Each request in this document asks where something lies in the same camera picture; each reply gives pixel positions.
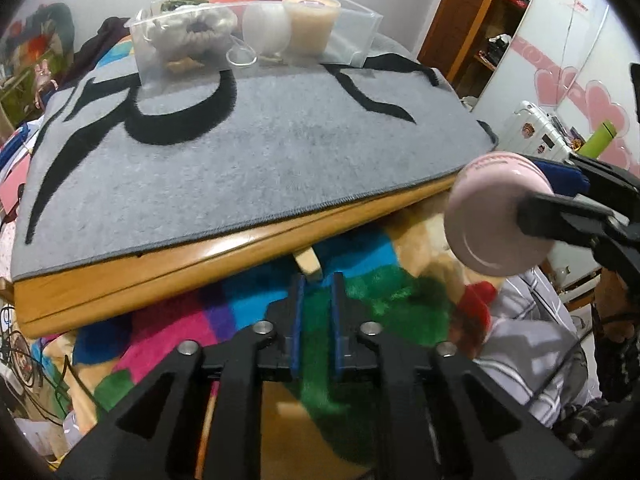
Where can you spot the person's leg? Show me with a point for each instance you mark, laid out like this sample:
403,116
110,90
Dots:
530,340

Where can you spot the pink rabbit toy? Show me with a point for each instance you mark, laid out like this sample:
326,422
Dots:
45,80

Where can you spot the dark cloth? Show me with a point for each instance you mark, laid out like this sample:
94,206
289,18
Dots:
107,35

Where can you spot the colourful printed blanket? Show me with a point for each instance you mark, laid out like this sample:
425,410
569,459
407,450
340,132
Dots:
400,300

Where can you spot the round white powder container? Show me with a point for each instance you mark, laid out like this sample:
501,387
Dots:
265,27

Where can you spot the blue pouch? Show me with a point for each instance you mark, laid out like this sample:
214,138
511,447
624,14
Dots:
12,150

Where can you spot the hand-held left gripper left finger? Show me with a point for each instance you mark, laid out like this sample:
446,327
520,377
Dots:
297,330

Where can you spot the green thermos bottle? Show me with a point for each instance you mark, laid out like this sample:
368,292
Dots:
597,140

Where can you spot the pink round device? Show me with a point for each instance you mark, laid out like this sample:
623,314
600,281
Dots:
480,220

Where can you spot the pink card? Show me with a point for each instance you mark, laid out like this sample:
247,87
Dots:
11,190

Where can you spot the person's right hand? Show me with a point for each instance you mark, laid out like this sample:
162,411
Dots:
617,302

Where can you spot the grey black-patterned mat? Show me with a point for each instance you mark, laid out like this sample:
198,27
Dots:
250,160

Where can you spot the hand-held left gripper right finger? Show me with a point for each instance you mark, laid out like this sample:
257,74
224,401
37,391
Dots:
339,330

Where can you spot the white wardrobe pink hearts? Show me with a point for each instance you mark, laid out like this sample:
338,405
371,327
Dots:
550,35

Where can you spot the wooden cabinet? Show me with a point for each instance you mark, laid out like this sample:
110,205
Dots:
465,20

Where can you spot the clear plastic storage bin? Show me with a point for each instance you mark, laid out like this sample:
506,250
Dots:
350,35

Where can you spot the white ribbed suitcase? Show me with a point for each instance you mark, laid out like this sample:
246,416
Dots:
520,125

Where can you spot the wooden table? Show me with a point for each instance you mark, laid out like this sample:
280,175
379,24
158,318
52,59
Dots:
150,280

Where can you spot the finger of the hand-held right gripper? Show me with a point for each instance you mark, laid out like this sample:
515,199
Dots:
565,177
560,217

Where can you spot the cream plastic tub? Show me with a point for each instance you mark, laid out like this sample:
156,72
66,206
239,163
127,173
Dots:
310,25

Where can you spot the grey-green neck pillow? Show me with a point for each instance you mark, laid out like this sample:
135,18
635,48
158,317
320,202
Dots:
52,20

